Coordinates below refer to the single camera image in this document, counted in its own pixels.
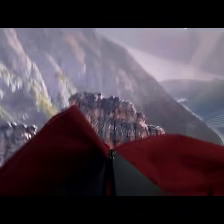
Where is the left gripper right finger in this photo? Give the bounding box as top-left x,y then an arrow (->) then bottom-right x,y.
111,149 -> 168,197

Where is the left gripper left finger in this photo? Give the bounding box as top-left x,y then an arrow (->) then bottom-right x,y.
82,151 -> 112,197

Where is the red garment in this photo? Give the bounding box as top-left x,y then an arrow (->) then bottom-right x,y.
0,105 -> 224,197

